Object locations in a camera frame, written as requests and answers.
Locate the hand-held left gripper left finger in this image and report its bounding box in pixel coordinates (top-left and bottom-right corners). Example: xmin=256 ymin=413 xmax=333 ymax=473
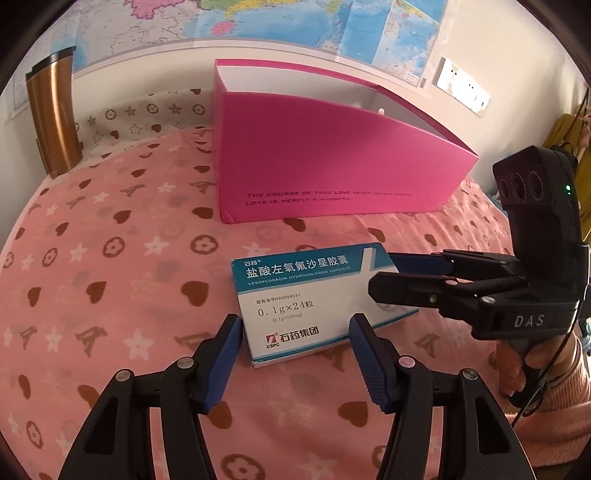
xmin=58 ymin=314 xmax=244 ymax=480

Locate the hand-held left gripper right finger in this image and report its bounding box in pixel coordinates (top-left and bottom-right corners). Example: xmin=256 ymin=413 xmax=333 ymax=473
xmin=348 ymin=313 xmax=532 ymax=480

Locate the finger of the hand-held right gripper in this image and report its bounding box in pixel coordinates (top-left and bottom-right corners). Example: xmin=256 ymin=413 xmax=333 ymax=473
xmin=368 ymin=271 xmax=530 ymax=325
xmin=389 ymin=249 xmax=523 ymax=281

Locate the teal white medicine box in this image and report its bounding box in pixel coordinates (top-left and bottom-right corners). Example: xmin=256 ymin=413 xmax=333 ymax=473
xmin=231 ymin=242 xmax=421 ymax=370

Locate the pink cardboard box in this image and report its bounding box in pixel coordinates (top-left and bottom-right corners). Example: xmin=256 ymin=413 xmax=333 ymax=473
xmin=213 ymin=58 xmax=480 ymax=225

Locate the person's right forearm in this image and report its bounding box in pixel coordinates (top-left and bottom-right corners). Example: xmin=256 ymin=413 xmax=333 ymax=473
xmin=501 ymin=339 xmax=591 ymax=472

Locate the person's right hand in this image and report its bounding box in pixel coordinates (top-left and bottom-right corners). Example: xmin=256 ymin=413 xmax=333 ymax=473
xmin=496 ymin=335 xmax=583 ymax=409

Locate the pink printed blanket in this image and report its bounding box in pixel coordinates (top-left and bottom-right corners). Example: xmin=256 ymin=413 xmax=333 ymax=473
xmin=0 ymin=88 xmax=546 ymax=480

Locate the copper thermos tumbler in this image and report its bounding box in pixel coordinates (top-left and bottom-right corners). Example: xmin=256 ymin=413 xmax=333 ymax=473
xmin=25 ymin=46 xmax=84 ymax=181

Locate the black cable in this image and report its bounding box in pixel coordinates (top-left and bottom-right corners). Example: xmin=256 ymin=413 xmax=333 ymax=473
xmin=512 ymin=277 xmax=591 ymax=430

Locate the colourful wall map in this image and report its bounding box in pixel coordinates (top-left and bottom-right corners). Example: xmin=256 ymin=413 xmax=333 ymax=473
xmin=9 ymin=0 xmax=451 ymax=121

